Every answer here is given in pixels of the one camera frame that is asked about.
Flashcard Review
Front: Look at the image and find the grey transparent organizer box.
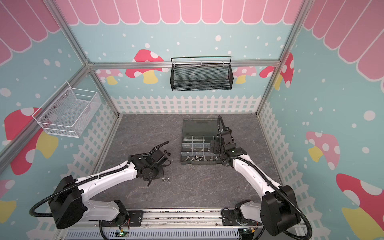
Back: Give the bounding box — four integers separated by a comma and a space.
181, 118, 221, 165

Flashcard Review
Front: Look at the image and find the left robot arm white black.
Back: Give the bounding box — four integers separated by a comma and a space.
29, 142, 171, 230

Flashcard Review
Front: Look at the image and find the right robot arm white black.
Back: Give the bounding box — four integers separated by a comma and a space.
210, 116, 313, 240

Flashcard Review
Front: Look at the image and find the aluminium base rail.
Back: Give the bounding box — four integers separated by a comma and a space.
55, 206, 307, 232

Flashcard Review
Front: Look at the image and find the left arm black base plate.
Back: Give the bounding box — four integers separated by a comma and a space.
102, 210, 144, 227

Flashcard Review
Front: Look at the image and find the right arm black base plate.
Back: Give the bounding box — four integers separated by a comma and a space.
221, 208, 263, 226

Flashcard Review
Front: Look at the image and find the black wire mesh basket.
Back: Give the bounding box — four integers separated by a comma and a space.
170, 56, 234, 92

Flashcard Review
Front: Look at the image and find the white wire mesh basket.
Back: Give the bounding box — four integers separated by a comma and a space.
32, 83, 102, 138

